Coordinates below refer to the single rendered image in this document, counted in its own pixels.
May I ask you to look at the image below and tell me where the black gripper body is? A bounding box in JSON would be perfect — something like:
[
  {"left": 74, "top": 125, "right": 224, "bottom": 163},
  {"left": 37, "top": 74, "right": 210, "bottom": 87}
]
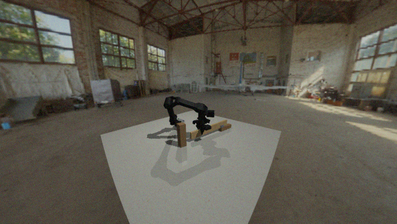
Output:
[{"left": 192, "top": 117, "right": 212, "bottom": 131}]

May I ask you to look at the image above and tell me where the tan wooden bar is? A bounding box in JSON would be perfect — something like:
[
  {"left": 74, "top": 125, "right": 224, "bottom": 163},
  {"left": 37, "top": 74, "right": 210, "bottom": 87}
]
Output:
[{"left": 190, "top": 120, "right": 227, "bottom": 139}]

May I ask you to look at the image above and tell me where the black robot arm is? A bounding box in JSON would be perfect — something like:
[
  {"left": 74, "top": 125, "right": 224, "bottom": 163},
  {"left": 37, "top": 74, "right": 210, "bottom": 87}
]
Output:
[{"left": 164, "top": 96, "right": 214, "bottom": 127}]

